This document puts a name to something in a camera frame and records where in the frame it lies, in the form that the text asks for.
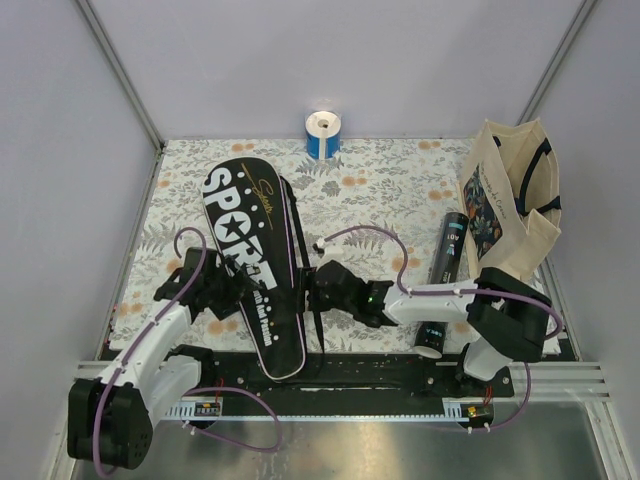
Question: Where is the aluminium frame rail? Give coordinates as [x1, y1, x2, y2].
[67, 359, 614, 426]

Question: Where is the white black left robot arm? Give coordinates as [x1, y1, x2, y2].
[66, 247, 260, 470]

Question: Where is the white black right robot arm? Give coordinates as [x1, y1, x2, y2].
[309, 260, 553, 396]

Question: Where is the black sport racket cover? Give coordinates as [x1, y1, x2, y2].
[202, 157, 311, 382]

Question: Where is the floral patterned table mat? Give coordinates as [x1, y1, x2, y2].
[109, 139, 471, 350]

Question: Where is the beige canvas tote bag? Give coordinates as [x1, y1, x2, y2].
[458, 119, 562, 282]

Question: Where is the blue white tape roll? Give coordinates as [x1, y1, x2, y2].
[305, 111, 342, 160]

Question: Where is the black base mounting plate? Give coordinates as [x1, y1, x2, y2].
[198, 351, 515, 400]

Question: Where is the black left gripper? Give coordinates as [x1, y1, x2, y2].
[204, 255, 260, 319]

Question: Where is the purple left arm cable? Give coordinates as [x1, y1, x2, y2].
[94, 227, 284, 476]

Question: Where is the black shuttlecock tube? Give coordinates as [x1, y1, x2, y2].
[413, 212, 469, 360]

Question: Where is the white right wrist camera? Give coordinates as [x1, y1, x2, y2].
[313, 239, 344, 262]

